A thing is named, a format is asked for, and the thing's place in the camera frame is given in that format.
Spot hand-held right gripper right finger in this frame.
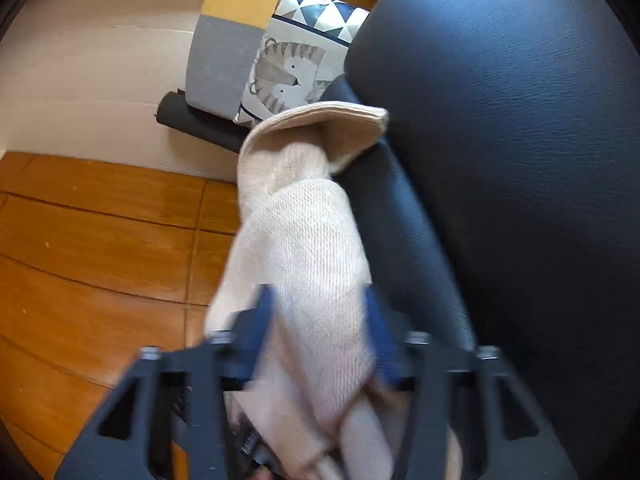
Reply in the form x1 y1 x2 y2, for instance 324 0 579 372
362 285 581 480

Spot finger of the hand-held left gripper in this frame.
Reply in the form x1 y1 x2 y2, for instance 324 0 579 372
227 405 276 476

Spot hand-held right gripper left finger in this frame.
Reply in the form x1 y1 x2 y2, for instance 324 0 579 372
55 285 276 480

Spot beige knit sweater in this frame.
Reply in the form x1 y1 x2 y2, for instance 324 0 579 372
205 101 463 480

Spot wooden wardrobe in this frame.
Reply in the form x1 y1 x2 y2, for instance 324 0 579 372
0 151 241 480

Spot tiger print cushion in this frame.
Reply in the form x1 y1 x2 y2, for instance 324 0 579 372
234 0 373 128

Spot grey yellow blue sofa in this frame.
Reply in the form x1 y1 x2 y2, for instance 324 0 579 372
184 0 411 122

